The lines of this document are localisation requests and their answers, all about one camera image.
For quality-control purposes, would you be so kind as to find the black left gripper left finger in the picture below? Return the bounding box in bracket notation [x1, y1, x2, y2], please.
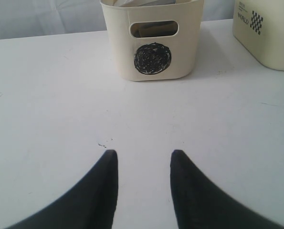
[10, 150, 118, 229]

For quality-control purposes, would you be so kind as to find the cream bin with circle mark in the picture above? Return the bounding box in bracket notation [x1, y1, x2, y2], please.
[100, 0, 204, 81]

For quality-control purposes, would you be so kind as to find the cream bin with triangle mark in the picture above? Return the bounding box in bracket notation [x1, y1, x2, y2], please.
[232, 0, 284, 71]

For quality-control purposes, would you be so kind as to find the white backdrop curtain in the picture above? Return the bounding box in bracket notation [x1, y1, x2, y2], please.
[0, 0, 238, 41]

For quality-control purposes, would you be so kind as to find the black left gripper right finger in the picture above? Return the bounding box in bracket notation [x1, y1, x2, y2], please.
[170, 149, 284, 229]

